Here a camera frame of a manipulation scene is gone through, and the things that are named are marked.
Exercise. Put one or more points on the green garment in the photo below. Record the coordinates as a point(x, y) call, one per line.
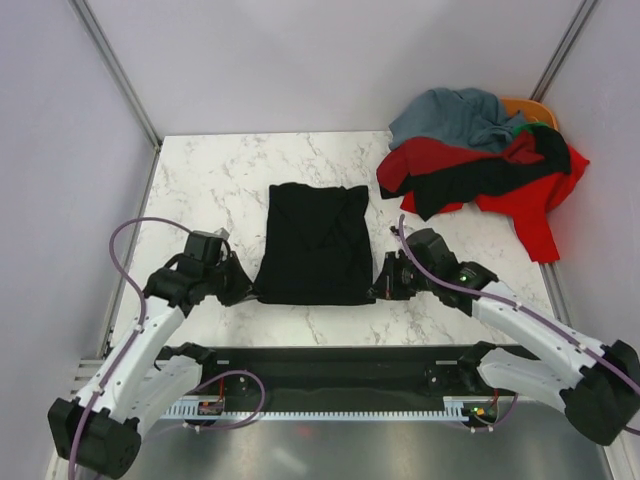
point(529, 127)

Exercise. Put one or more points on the orange basket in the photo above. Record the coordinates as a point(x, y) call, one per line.
point(531, 110)

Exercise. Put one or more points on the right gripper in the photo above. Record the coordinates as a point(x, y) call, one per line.
point(384, 288)

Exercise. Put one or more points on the aluminium corner post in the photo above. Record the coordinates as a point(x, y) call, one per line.
point(570, 37)
point(115, 68)

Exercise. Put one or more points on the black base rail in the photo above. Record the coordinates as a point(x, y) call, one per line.
point(334, 378)

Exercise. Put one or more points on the white cable duct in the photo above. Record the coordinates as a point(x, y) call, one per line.
point(452, 410)

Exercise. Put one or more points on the aluminium extrusion frame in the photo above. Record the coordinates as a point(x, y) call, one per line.
point(524, 439)

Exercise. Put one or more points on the right aluminium corner post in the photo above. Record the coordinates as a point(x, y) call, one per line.
point(570, 37)

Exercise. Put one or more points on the black t-shirt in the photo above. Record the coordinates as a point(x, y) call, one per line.
point(317, 250)
point(437, 175)

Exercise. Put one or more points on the black t-shirt in pile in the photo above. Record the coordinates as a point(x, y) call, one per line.
point(437, 175)

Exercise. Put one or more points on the grey-blue t-shirt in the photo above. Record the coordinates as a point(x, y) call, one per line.
point(469, 118)

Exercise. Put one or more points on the left aluminium corner post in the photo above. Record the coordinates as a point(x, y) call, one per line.
point(115, 68)

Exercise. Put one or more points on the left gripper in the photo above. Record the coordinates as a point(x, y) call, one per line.
point(242, 288)

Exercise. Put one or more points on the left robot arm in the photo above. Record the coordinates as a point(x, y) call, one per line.
point(103, 426)

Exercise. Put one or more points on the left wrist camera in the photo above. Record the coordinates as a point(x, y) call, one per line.
point(222, 233)

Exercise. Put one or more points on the red t-shirt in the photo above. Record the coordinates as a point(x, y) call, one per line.
point(528, 207)

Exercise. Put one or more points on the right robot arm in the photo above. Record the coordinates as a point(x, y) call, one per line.
point(596, 386)

